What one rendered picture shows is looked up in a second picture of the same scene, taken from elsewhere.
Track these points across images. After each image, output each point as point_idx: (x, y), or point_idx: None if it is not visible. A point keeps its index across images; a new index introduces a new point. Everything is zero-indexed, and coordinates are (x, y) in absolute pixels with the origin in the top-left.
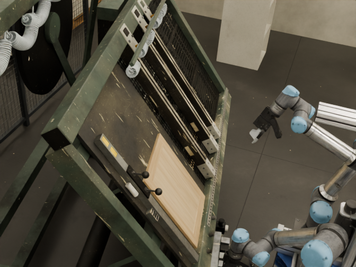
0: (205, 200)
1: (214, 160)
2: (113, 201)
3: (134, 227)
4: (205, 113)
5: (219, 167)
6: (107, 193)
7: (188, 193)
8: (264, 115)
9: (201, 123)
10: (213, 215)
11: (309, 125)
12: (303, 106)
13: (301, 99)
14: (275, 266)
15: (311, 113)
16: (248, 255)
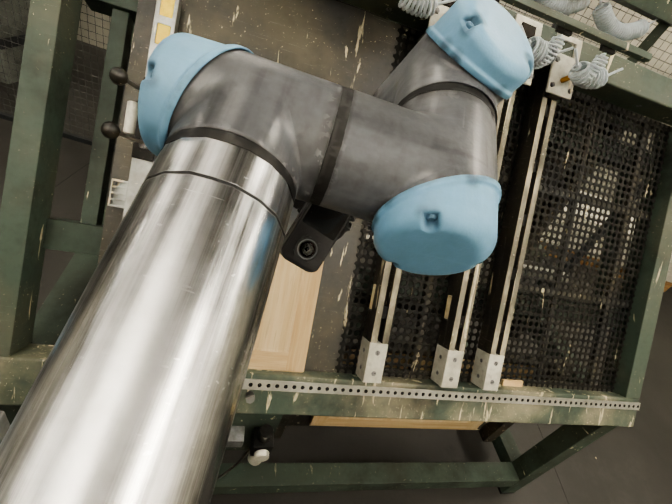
0: (290, 372)
1: (411, 384)
2: (34, 39)
3: (21, 115)
4: (500, 323)
5: (407, 404)
6: (41, 20)
7: (266, 312)
8: None
9: (461, 312)
10: (252, 394)
11: (182, 123)
12: (408, 110)
13: (466, 103)
14: None
15: (404, 197)
16: None
